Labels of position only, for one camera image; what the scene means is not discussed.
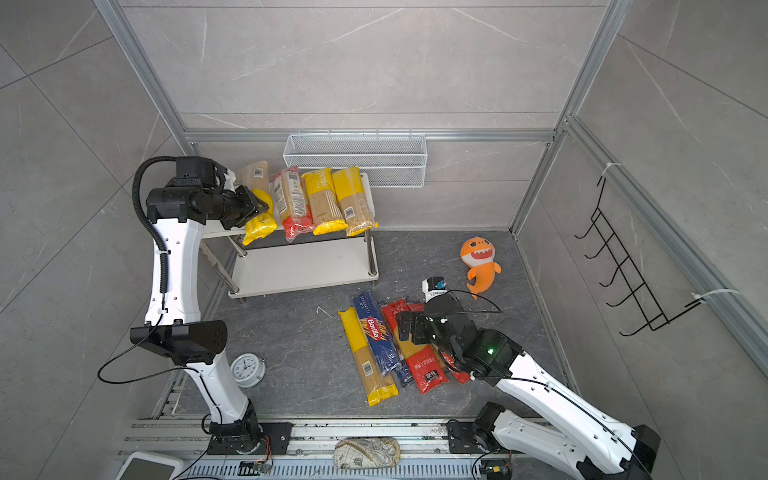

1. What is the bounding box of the blue Barilla spaghetti box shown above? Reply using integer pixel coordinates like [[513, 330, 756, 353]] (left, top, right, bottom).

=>
[[353, 290, 414, 387]]

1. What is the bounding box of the long yellow spaghetti bag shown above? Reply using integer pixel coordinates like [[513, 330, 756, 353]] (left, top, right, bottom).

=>
[[338, 307, 399, 407]]

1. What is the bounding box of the black wire hook rack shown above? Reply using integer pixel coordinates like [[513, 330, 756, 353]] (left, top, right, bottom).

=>
[[574, 177, 705, 338]]

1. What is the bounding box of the patterned cloth pouch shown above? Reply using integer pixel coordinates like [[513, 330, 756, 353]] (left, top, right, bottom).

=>
[[333, 437, 401, 470]]

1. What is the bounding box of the white wire mesh basket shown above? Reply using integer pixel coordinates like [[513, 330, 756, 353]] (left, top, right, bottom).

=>
[[283, 132, 428, 188]]

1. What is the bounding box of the small white alarm clock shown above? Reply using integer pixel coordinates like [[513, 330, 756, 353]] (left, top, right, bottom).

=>
[[230, 353, 266, 389]]

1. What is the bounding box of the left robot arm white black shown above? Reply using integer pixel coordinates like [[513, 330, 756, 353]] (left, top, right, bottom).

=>
[[130, 156, 268, 454]]

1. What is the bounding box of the orange shark plush toy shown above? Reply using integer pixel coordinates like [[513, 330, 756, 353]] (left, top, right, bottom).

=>
[[460, 237, 502, 299]]

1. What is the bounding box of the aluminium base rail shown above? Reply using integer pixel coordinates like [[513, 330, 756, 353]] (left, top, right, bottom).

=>
[[110, 418, 613, 480]]

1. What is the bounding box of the yellow wholewheat spaghetti bag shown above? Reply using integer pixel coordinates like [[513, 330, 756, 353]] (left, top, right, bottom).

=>
[[302, 168, 347, 236]]

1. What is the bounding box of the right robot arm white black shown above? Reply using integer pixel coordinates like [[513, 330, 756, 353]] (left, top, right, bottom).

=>
[[396, 292, 660, 479]]

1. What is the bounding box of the red yellow spaghetti bag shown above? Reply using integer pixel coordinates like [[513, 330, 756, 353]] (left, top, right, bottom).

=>
[[381, 300, 449, 394]]

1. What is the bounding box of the tan yellow pasta bag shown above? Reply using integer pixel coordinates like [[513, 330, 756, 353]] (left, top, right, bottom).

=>
[[237, 160, 277, 246]]

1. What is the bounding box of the yellow spaghetti bag with barcode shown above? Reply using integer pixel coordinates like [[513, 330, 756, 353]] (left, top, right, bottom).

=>
[[332, 166, 378, 237]]

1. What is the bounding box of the left black corrugated cable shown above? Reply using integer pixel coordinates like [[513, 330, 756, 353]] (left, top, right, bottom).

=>
[[131, 155, 181, 295]]

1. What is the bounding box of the red spaghetti bag with label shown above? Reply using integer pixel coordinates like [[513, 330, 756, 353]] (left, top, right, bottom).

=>
[[272, 167, 314, 243]]

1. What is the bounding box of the white tablet device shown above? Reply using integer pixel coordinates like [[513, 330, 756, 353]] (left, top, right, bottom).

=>
[[115, 451, 185, 480]]

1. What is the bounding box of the white two-tier shelf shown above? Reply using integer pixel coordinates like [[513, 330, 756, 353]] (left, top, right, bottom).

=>
[[180, 172, 380, 300]]

